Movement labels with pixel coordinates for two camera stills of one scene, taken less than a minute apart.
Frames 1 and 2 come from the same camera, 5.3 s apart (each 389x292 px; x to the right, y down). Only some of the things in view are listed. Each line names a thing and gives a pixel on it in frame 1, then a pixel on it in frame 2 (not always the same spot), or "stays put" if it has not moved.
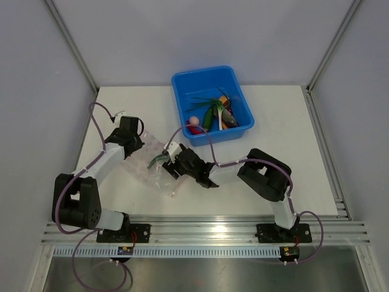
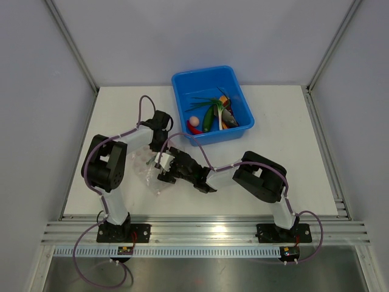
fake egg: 194,120 stays put
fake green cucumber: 209,118 stays put
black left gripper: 139,143 -> 155,148
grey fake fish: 228,119 stays put
